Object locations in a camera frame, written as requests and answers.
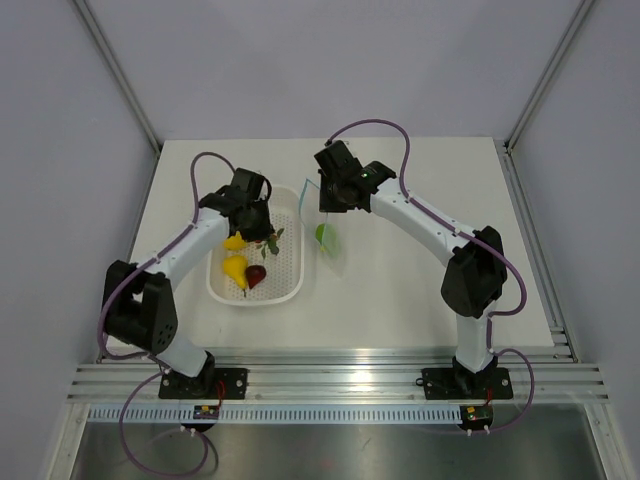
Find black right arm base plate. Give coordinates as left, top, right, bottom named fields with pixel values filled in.
left=416, top=367, right=514, bottom=401

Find clear teal-zipper zip bag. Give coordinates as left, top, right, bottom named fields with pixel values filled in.
left=298, top=178, right=346, bottom=278

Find yellow toy pear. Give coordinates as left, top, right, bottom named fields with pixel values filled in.
left=222, top=255, right=249, bottom=295

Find right small circuit board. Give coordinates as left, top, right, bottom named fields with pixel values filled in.
left=459, top=405, right=494, bottom=436

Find left small circuit board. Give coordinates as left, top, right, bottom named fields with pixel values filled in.
left=193, top=405, right=220, bottom=421

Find aluminium frame post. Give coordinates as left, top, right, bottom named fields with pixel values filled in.
left=503, top=0, right=599, bottom=155
left=70, top=0, right=162, bottom=159

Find right aluminium frame post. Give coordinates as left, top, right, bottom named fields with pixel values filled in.
left=503, top=0, right=599, bottom=155

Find white slotted cable duct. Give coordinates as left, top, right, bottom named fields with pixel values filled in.
left=88, top=404, right=461, bottom=425

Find dark red toy fruit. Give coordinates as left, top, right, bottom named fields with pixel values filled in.
left=245, top=265, right=267, bottom=289

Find aluminium mounting rail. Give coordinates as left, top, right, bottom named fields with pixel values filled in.
left=67, top=346, right=609, bottom=404

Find red cherry tomatoes sprig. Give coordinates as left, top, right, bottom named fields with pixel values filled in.
left=256, top=228, right=285, bottom=260

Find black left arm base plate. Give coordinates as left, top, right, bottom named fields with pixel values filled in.
left=158, top=367, right=248, bottom=400

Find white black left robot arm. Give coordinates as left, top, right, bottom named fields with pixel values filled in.
left=98, top=168, right=275, bottom=399

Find small circuit board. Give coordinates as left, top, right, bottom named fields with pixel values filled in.
left=459, top=405, right=494, bottom=436
left=193, top=405, right=220, bottom=421

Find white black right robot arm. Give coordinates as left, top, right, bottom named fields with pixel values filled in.
left=314, top=140, right=507, bottom=399

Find left aluminium frame post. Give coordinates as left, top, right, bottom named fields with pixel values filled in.
left=70, top=0, right=162, bottom=159

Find green toy pepper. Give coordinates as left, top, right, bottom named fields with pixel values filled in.
left=315, top=223, right=341, bottom=257

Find white perforated plastic basket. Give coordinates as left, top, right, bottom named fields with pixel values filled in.
left=206, top=185, right=304, bottom=307

